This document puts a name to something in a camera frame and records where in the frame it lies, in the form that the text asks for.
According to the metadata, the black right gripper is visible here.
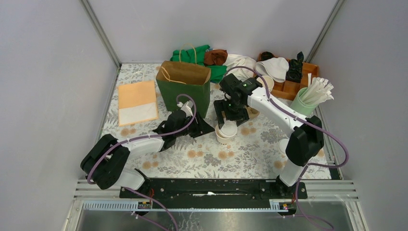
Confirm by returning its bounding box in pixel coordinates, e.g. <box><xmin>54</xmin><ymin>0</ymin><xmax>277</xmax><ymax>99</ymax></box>
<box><xmin>214</xmin><ymin>98</ymin><xmax>249</xmax><ymax>129</ymax></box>

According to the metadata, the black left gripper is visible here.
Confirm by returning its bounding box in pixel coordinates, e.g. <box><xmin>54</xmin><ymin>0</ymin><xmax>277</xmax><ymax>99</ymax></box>
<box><xmin>175</xmin><ymin>112</ymin><xmax>215</xmax><ymax>138</ymax></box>

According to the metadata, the single white paper cup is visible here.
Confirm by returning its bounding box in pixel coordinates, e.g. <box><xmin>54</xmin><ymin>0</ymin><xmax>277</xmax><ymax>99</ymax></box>
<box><xmin>215</xmin><ymin>123</ymin><xmax>238</xmax><ymax>144</ymax></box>

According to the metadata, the green paper bag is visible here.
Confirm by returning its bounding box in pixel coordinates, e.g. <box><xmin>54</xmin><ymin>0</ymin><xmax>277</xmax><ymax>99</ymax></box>
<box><xmin>156</xmin><ymin>60</ymin><xmax>211</xmax><ymax>118</ymax></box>

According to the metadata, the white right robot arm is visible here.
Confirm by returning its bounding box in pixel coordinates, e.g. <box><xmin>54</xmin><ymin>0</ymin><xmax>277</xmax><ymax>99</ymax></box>
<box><xmin>214</xmin><ymin>74</ymin><xmax>324</xmax><ymax>198</ymax></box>

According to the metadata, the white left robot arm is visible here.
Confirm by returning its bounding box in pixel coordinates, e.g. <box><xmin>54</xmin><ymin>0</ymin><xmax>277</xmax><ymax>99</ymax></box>
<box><xmin>80</xmin><ymin>110</ymin><xmax>215</xmax><ymax>198</ymax></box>

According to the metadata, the stack of paper cups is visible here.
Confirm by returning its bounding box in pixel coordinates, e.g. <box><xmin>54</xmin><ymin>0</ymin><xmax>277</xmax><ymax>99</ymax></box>
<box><xmin>257</xmin><ymin>75</ymin><xmax>274</xmax><ymax>93</ymax></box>

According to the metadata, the white cloth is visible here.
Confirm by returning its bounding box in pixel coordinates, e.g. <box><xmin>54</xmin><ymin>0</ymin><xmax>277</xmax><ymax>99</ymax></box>
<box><xmin>223</xmin><ymin>54</ymin><xmax>256</xmax><ymax>81</ymax></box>

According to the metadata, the floral table mat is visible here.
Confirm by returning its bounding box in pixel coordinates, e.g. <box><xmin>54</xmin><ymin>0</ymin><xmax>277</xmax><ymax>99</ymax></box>
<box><xmin>89</xmin><ymin>63</ymin><xmax>334</xmax><ymax>180</ymax></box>

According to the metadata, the brown cloth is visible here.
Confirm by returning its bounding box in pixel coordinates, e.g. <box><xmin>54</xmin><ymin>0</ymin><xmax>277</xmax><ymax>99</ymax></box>
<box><xmin>204</xmin><ymin>49</ymin><xmax>228</xmax><ymax>66</ymax></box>

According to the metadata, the wooden compartment tray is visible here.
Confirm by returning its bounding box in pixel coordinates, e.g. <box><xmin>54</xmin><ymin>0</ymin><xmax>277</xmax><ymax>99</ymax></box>
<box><xmin>257</xmin><ymin>51</ymin><xmax>319</xmax><ymax>100</ymax></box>

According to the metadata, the white folded towel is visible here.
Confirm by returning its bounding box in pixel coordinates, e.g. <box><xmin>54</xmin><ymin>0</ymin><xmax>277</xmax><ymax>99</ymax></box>
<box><xmin>255</xmin><ymin>57</ymin><xmax>289</xmax><ymax>83</ymax></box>

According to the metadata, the green cloth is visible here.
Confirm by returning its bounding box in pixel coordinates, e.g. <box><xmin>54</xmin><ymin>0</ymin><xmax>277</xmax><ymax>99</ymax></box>
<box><xmin>170</xmin><ymin>44</ymin><xmax>227</xmax><ymax>83</ymax></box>

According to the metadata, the green straw holder cup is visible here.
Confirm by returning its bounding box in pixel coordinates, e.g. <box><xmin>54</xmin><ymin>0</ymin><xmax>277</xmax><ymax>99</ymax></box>
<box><xmin>290</xmin><ymin>88</ymin><xmax>318</xmax><ymax>117</ymax></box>

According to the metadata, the black crumpled bag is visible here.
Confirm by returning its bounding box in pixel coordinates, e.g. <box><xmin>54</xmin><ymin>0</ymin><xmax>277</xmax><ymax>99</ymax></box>
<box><xmin>286</xmin><ymin>51</ymin><xmax>304</xmax><ymax>83</ymax></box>

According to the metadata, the white paper straws bundle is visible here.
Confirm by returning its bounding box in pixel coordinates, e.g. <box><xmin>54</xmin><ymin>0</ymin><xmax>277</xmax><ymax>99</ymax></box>
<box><xmin>300</xmin><ymin>77</ymin><xmax>334</xmax><ymax>105</ymax></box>

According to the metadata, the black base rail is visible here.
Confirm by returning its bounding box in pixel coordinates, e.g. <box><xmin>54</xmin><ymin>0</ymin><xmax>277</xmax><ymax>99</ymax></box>
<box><xmin>138</xmin><ymin>178</ymin><xmax>308</xmax><ymax>209</ymax></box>

